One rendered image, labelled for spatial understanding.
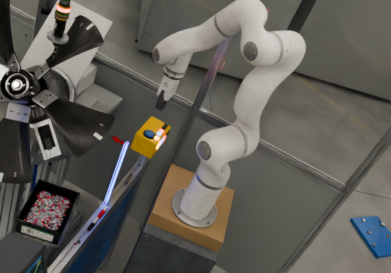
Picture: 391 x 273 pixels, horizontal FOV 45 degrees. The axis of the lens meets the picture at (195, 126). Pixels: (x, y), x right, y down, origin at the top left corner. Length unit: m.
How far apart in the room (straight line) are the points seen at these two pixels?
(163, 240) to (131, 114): 0.95
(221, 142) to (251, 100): 0.18
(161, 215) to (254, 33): 0.80
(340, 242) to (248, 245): 1.14
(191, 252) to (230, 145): 0.48
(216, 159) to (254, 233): 1.25
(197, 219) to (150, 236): 0.19
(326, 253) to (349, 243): 0.28
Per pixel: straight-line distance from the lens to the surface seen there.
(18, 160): 1.86
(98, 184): 2.98
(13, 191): 2.38
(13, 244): 1.31
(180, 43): 1.62
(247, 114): 1.50
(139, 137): 1.96
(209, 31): 1.57
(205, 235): 1.81
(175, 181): 1.93
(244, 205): 2.62
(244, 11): 1.45
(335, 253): 3.66
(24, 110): 1.87
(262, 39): 1.34
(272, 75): 1.46
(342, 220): 3.96
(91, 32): 1.80
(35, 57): 2.12
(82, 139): 1.74
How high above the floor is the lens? 2.30
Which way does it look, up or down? 35 degrees down
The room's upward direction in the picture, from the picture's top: 25 degrees clockwise
